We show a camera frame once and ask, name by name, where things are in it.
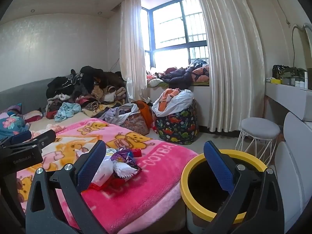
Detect red cylinder roller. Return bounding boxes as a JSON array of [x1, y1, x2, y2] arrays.
[[131, 148, 142, 157]]

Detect red plastic wrapper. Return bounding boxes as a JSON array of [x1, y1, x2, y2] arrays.
[[88, 175, 127, 191]]

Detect yellow rimmed trash bin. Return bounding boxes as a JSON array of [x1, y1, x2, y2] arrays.
[[180, 150, 266, 233]]

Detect floral pillow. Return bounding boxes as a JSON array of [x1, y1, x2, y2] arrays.
[[0, 113, 30, 139]]

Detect white curved cabinet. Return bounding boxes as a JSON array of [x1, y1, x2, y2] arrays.
[[274, 112, 311, 232]]

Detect grey headboard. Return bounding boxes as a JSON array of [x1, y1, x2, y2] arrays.
[[1, 78, 53, 114]]

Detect light blue garment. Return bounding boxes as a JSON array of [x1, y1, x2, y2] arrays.
[[54, 102, 82, 123]]

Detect pink cartoon bear blanket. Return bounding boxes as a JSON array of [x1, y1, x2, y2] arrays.
[[16, 118, 198, 234]]

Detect pile of clothes on bed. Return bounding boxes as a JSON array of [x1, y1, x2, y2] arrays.
[[45, 66, 126, 119]]

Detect dinosaur print laundry basket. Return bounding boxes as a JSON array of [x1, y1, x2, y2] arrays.
[[155, 99, 199, 145]]

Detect white vanity desk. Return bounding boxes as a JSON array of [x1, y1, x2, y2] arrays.
[[265, 82, 312, 122]]

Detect floral fabric bag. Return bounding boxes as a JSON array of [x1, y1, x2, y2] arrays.
[[121, 113, 150, 136]]

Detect orange bag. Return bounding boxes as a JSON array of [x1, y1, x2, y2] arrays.
[[134, 100, 153, 129]]

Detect white cloth in basket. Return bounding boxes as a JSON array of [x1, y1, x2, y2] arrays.
[[152, 88, 194, 117]]

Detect dark cosmetic bag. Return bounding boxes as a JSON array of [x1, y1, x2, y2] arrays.
[[272, 65, 306, 79]]

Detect cream curtain left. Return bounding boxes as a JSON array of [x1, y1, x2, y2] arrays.
[[120, 0, 147, 102]]

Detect cream curtain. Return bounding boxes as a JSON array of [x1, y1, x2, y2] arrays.
[[199, 0, 265, 132], [120, 0, 147, 102]]

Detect clothes on window sill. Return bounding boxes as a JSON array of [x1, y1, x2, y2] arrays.
[[146, 59, 209, 90]]

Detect vanity mirror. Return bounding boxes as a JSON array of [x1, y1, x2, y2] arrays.
[[291, 23, 311, 70]]

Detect cream curtain right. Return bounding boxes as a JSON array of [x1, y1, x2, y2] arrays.
[[199, 0, 265, 132]]

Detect dark framed window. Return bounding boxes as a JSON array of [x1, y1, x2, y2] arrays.
[[141, 0, 209, 72]]

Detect white wire frame stool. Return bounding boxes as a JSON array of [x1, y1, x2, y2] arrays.
[[235, 117, 281, 165]]

